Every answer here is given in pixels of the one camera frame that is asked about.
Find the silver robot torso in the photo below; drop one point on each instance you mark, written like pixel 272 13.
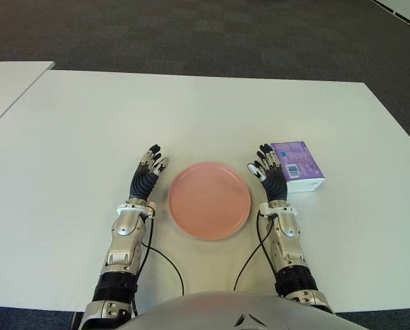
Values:
pixel 239 311

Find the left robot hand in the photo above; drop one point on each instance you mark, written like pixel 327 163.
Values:
pixel 143 184

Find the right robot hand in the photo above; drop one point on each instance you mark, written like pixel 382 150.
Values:
pixel 276 185

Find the purple tissue paper pack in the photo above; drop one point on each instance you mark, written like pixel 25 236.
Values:
pixel 301 165

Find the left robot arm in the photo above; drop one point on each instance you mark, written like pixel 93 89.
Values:
pixel 122 247

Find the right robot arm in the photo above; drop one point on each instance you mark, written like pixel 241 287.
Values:
pixel 291 251

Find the white panel with black slots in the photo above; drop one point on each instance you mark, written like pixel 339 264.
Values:
pixel 406 10

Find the pink round plate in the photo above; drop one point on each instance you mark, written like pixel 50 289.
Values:
pixel 210 201

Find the white neighbouring table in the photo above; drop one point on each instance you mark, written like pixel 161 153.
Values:
pixel 9 89

